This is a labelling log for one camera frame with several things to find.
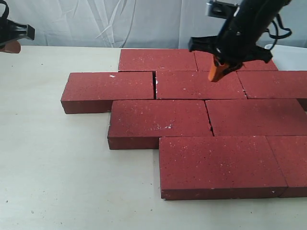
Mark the white backdrop cloth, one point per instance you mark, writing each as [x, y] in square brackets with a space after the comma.
[114, 23]

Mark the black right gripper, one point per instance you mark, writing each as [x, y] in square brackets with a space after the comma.
[236, 41]

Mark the red brick under tilted brick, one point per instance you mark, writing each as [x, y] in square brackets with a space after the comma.
[156, 59]

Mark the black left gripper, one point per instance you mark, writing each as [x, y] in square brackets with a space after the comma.
[10, 32]

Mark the white tray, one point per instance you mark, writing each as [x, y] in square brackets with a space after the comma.
[289, 58]

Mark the red brick large front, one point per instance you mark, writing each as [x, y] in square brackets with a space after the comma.
[194, 85]

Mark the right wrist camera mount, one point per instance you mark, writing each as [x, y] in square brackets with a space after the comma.
[220, 9]

